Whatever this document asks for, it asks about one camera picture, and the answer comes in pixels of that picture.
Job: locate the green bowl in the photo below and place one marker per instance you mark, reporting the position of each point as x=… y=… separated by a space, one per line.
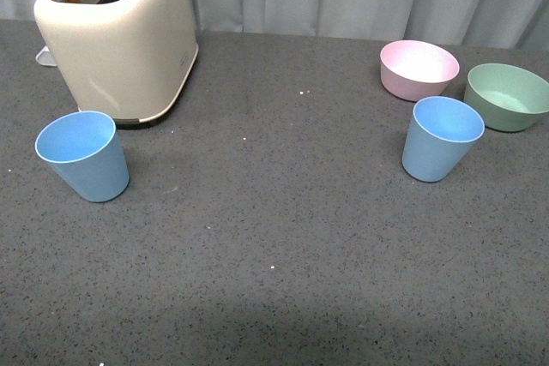
x=508 y=98

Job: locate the cream white toaster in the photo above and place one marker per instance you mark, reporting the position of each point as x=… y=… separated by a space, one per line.
x=126 y=58

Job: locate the blue cup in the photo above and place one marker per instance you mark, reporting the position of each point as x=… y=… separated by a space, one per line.
x=441 y=132
x=84 y=149

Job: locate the pink bowl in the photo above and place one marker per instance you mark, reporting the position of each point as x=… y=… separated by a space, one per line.
x=413 y=70

